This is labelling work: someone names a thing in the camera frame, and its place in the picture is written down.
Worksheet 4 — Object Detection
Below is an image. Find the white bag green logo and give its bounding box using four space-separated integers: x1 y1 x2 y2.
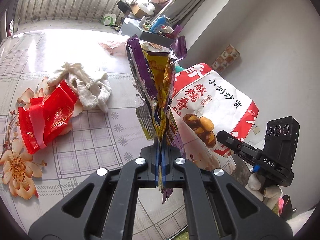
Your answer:
103 8 117 26

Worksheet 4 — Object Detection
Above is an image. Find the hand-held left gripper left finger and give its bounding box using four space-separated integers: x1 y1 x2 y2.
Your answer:
29 140 163 240

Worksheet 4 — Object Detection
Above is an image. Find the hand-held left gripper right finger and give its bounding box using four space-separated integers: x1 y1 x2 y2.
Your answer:
162 142 293 240

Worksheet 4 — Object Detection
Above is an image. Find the floral top table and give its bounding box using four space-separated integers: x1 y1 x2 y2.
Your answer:
0 26 250 240

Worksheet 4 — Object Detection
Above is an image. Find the tall patterned cardboard box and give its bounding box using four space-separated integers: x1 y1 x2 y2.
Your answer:
212 44 241 74

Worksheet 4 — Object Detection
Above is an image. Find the person's right hand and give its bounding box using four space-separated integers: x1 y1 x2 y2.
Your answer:
245 172 282 207

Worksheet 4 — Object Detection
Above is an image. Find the metal balcony railing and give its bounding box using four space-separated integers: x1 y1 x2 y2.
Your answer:
15 0 160 30

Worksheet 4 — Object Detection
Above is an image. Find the grey cabinet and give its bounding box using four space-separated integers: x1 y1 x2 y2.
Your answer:
119 17 180 48

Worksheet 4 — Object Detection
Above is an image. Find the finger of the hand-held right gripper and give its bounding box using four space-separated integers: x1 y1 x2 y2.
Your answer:
216 130 262 164

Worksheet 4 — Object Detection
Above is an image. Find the grey curtain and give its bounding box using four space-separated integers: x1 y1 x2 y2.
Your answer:
157 0 240 28

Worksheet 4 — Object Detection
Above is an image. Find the blue detergent bottle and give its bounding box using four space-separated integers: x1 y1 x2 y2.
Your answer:
149 16 170 33

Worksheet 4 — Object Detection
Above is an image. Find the white cloth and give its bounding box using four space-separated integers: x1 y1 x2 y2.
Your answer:
46 62 112 113

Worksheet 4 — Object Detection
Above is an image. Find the black object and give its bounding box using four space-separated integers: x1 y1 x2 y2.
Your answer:
117 0 132 15

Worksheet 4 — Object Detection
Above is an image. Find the white fleece blanket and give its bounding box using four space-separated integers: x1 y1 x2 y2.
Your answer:
285 209 317 240

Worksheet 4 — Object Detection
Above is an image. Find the red white chestnut bag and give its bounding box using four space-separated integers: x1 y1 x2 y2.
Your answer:
170 62 259 170

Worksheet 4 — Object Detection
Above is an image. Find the red snack packet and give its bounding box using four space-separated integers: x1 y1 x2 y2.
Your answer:
18 79 79 154

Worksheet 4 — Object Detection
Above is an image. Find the purple snack bag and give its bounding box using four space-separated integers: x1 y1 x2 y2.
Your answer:
126 34 188 204

